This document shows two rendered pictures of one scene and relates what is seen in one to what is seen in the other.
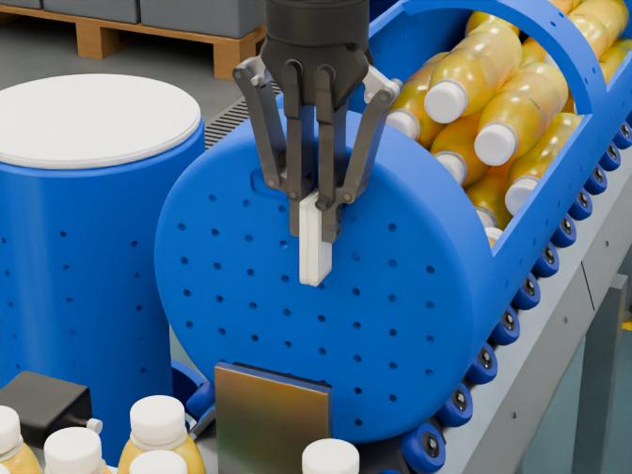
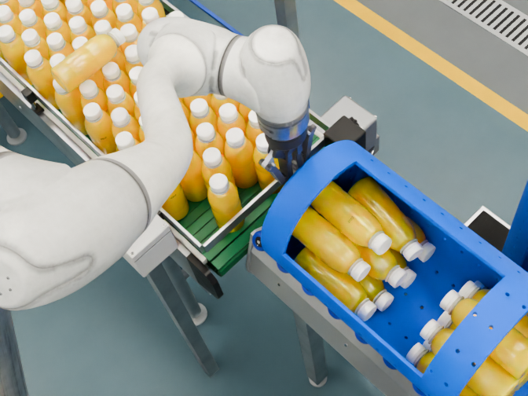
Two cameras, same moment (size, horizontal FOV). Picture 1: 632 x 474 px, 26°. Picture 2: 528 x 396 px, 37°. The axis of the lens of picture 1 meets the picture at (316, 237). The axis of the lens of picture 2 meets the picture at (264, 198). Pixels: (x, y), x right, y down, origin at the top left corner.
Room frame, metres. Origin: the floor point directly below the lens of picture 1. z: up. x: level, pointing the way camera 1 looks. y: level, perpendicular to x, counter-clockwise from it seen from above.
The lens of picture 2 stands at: (1.32, -0.68, 2.47)
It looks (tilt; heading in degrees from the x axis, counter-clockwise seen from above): 60 degrees down; 124
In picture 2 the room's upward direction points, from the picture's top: 13 degrees counter-clockwise
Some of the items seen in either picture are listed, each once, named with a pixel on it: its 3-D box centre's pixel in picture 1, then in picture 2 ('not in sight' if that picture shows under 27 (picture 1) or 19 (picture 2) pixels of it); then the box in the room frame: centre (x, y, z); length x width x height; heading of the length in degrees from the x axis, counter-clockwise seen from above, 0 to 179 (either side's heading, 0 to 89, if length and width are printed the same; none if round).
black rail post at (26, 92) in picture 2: not in sight; (32, 100); (0.17, 0.12, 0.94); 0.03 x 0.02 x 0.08; 156
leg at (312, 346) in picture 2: not in sight; (312, 347); (0.95, -0.06, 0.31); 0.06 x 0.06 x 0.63; 66
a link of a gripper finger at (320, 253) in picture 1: (320, 238); not in sight; (0.94, 0.00, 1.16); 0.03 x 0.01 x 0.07; 156
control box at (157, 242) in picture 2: not in sight; (126, 222); (0.61, -0.15, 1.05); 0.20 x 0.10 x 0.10; 156
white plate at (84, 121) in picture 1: (83, 118); not in sight; (1.51, 0.28, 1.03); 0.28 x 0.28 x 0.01
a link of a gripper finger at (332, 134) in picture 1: (332, 133); (284, 160); (0.94, -0.01, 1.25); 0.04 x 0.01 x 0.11; 156
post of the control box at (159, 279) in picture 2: not in sight; (180, 315); (0.61, -0.15, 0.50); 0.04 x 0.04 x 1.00; 66
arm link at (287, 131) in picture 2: not in sight; (282, 111); (0.94, 0.00, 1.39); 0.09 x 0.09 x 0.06
